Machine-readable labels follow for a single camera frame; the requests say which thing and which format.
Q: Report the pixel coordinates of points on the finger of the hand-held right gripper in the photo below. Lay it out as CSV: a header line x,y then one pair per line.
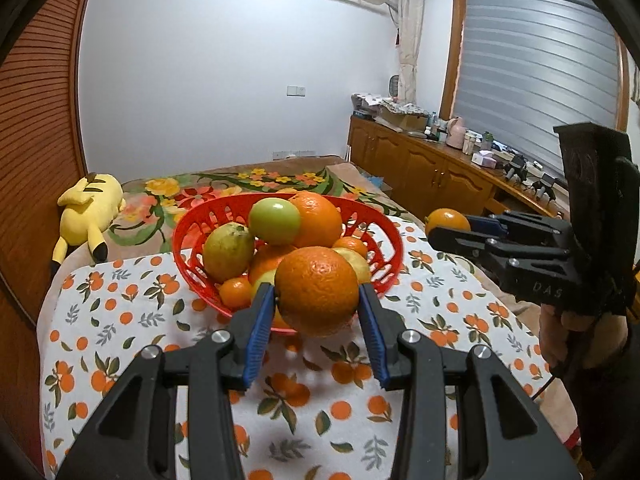
x,y
525,225
470,247

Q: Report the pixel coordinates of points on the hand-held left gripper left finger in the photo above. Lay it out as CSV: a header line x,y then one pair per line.
x,y
260,330

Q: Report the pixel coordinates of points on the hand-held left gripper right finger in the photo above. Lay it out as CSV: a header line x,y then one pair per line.
x,y
372,330

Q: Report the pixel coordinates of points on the red perforated plastic basket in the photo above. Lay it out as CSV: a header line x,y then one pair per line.
x,y
210,300

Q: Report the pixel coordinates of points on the large yellow-green guava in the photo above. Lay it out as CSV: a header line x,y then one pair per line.
x,y
361,267

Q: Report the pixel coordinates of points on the dark small tangerine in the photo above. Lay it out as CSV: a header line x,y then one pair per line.
x,y
351,246

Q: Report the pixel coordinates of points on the round green fruit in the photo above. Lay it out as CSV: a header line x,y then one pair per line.
x,y
274,221

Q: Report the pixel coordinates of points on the person's right hand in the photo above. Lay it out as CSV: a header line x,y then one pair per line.
x,y
552,340

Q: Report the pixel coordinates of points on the white box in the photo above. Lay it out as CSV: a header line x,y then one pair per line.
x,y
485,159

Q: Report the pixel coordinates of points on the yellow pear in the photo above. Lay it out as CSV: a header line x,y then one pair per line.
x,y
227,255

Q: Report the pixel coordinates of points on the wooden cabinet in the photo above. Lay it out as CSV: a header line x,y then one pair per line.
x,y
425,170

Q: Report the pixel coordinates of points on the pink kettle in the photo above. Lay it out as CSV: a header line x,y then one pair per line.
x,y
456,134

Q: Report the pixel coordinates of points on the orange-print white tablecloth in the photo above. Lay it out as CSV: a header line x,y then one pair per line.
x,y
125,320

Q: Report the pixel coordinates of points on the pile of boxes and papers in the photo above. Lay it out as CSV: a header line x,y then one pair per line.
x,y
395,112

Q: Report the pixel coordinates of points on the grey window blind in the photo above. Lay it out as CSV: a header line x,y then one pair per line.
x,y
525,60

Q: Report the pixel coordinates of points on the floral blanket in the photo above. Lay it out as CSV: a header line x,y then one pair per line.
x,y
165,190

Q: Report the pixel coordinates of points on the small grey fan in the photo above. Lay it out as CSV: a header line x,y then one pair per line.
x,y
395,86

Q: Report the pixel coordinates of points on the yellow plush toy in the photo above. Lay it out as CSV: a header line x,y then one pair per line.
x,y
87,210

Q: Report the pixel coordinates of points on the white patterned curtain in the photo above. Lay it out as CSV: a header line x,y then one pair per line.
x,y
410,35

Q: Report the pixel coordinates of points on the slatted wooden door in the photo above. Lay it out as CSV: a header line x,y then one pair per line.
x,y
40,135

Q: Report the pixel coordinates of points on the wooden window frame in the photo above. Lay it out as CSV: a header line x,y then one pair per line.
x,y
452,60

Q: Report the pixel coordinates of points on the low wall socket strip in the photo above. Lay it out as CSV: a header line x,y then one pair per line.
x,y
295,153

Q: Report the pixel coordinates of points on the white wall socket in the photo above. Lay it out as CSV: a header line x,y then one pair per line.
x,y
296,90

